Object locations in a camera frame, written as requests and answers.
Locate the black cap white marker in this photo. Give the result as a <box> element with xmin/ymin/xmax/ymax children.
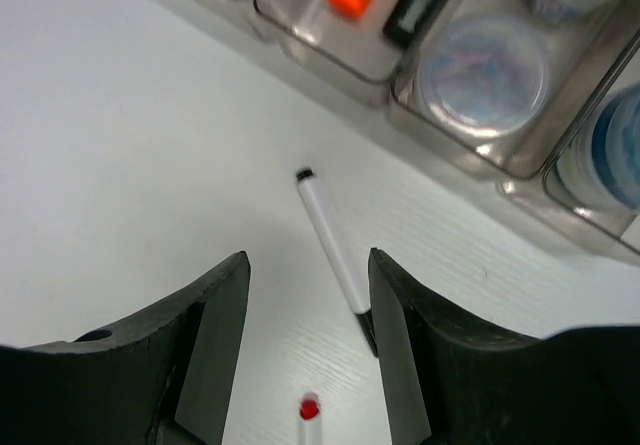
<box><xmin>295</xmin><ymin>167</ymin><xmax>378</xmax><ymax>357</ymax></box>

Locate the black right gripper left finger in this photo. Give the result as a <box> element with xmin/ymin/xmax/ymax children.
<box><xmin>1</xmin><ymin>252</ymin><xmax>250</xmax><ymax>444</ymax></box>

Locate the blue label putty jar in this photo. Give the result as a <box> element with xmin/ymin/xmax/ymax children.
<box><xmin>554</xmin><ymin>84</ymin><xmax>639</xmax><ymax>212</ymax></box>

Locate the green cap black highlighter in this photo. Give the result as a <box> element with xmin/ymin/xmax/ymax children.
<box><xmin>382</xmin><ymin>0</ymin><xmax>442</xmax><ymax>49</ymax></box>

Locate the red cap white marker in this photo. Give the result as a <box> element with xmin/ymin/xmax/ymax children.
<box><xmin>298</xmin><ymin>392</ymin><xmax>323</xmax><ymax>445</ymax></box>

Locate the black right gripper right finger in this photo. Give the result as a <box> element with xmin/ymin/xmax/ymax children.
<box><xmin>368</xmin><ymin>249</ymin><xmax>639</xmax><ymax>444</ymax></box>

